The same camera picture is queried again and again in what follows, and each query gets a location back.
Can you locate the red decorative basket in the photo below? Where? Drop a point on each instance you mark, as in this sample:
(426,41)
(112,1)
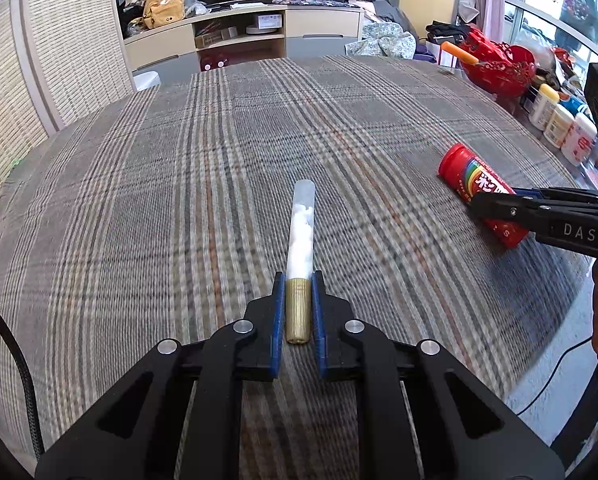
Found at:
(501,67)

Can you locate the red bottles under cabinet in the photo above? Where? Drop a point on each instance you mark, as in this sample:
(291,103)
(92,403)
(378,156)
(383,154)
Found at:
(214,60)

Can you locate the yellow backpack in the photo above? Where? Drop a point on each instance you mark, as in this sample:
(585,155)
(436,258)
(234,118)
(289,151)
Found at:
(164,7)

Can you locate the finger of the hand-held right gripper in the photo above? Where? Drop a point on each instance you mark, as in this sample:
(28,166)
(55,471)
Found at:
(564,196)
(509,210)

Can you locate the white bottle pink label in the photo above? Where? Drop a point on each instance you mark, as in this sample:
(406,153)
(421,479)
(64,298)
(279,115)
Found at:
(579,140)

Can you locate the grey clothes pile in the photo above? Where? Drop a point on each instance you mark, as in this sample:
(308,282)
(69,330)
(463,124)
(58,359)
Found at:
(379,5)

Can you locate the blue snack bag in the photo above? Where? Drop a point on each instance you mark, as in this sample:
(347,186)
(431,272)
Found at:
(573,105)

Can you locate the orange white stick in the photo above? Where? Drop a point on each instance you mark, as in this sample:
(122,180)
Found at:
(459,52)

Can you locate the red candy tube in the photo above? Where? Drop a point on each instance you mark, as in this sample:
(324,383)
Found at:
(471,175)

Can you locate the black cloth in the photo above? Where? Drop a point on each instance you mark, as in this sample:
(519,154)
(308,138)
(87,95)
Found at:
(446,31)

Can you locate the beige tv cabinet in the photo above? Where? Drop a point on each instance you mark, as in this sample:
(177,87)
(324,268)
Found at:
(319,22)

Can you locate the white bottle orange label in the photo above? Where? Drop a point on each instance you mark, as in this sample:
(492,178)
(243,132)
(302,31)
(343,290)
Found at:
(559,127)

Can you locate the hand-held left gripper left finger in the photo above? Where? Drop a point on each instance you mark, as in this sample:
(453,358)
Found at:
(278,322)

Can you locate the green floral cloth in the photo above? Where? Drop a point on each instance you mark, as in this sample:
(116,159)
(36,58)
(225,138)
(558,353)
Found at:
(384,42)

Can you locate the white bottle yellow label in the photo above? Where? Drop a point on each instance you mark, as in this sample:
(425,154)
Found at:
(543,107)

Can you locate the plaid tablecloth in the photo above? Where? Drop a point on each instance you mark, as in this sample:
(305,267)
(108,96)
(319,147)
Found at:
(229,185)

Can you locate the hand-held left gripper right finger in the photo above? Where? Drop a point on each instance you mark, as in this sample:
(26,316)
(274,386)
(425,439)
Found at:
(319,322)

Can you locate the clear tube gold cap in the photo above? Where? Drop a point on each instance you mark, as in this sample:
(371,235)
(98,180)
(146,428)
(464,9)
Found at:
(299,240)

